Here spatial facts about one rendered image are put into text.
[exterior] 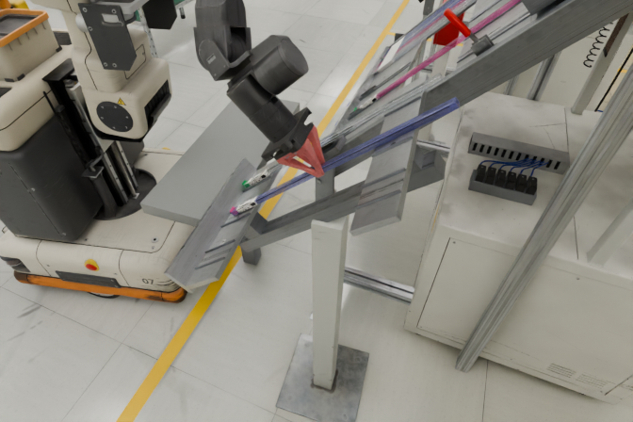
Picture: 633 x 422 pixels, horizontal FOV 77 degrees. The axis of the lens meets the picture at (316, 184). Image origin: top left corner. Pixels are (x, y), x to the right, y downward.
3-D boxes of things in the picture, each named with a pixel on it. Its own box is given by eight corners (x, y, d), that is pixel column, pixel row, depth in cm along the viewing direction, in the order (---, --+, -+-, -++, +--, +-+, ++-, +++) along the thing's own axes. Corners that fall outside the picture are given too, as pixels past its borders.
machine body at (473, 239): (398, 336, 141) (435, 222, 98) (433, 203, 188) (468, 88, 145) (604, 412, 123) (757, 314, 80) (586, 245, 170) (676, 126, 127)
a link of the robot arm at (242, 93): (229, 79, 64) (216, 94, 59) (257, 54, 60) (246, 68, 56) (258, 111, 66) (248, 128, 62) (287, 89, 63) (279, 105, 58)
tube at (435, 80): (246, 188, 92) (242, 185, 92) (248, 184, 93) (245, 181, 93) (443, 82, 61) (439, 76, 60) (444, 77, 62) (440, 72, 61)
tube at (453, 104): (234, 216, 83) (230, 212, 83) (236, 211, 84) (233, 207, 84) (459, 108, 52) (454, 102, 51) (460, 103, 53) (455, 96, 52)
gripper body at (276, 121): (315, 113, 67) (285, 79, 64) (295, 150, 60) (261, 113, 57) (289, 129, 71) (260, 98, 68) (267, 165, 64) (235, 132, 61)
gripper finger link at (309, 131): (342, 154, 68) (306, 114, 65) (331, 182, 63) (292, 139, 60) (314, 169, 72) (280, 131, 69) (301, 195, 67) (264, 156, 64)
